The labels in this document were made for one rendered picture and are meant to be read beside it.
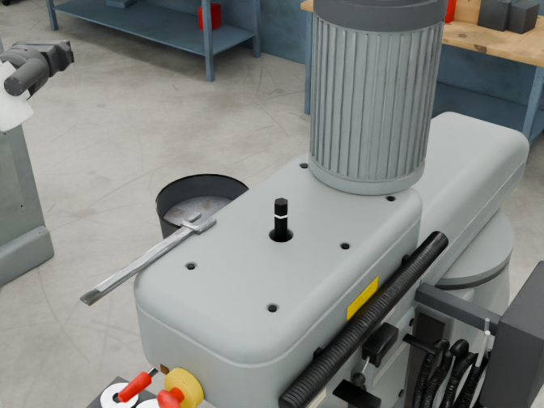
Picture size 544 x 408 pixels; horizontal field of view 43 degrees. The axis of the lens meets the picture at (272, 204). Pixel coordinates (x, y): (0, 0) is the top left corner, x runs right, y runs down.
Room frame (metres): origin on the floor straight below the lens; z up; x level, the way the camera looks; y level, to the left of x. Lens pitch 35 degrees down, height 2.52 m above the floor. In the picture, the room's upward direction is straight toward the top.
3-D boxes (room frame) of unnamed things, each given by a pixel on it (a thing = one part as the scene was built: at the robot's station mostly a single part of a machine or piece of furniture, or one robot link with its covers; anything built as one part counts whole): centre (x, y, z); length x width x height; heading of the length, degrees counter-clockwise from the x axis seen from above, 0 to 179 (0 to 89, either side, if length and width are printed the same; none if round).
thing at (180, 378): (0.65, 0.13, 1.76); 0.06 x 0.02 x 0.06; 53
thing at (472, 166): (1.23, -0.32, 1.66); 0.80 x 0.23 x 0.20; 143
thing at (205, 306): (0.85, -0.02, 1.81); 0.47 x 0.26 x 0.16; 143
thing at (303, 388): (0.77, -0.15, 1.79); 0.45 x 0.04 x 0.04; 143
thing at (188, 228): (0.78, 0.18, 1.89); 0.24 x 0.04 x 0.01; 142
